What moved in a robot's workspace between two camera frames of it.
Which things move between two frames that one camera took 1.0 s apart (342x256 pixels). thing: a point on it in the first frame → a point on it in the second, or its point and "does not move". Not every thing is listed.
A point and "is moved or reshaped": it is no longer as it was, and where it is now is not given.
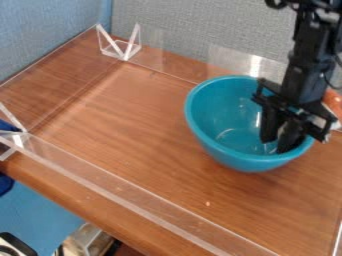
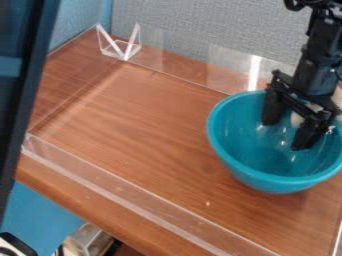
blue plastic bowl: (226, 120) is moved or reshaped
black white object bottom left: (14, 247) does not move
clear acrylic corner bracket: (116, 48) does not move
